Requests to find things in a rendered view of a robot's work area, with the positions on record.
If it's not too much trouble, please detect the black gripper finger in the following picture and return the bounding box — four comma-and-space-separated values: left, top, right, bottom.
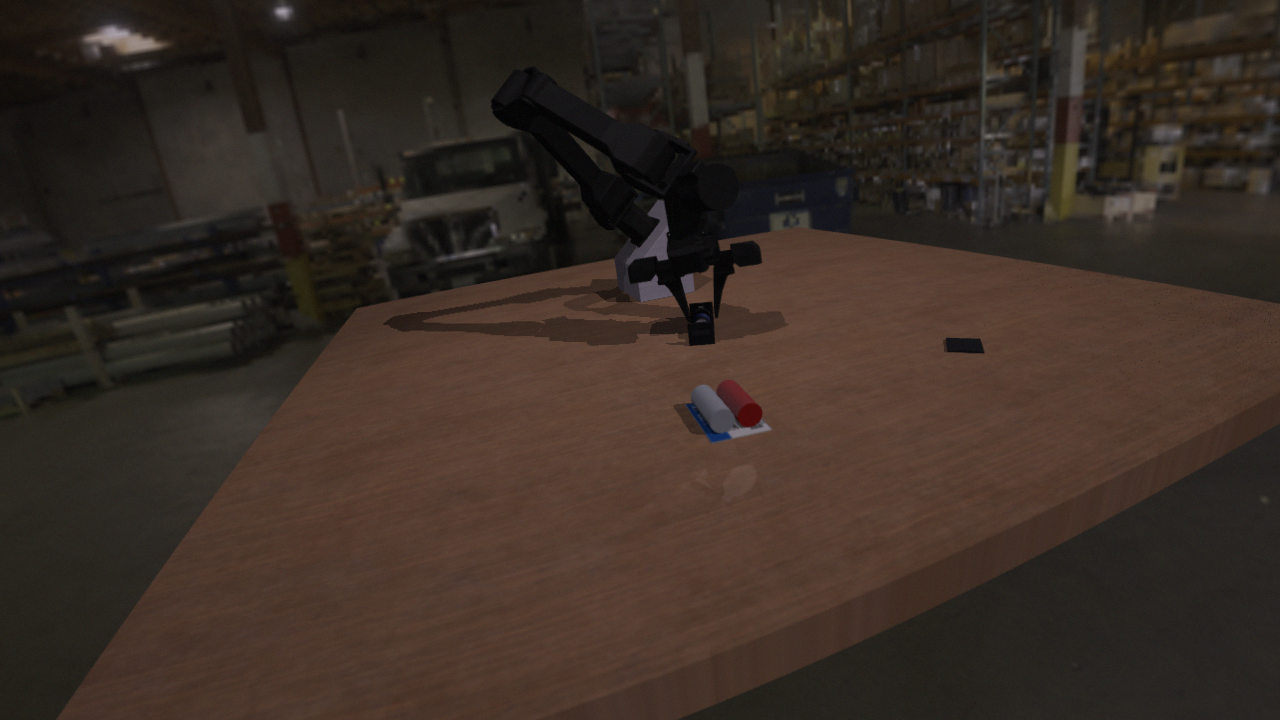
657, 277, 691, 322
714, 268, 733, 318

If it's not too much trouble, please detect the black battery holder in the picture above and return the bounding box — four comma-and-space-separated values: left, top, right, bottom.
687, 302, 716, 346

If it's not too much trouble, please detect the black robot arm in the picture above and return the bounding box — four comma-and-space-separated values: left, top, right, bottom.
492, 67, 739, 277

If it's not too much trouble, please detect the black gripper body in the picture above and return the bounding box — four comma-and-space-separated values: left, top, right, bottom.
628, 211, 762, 283

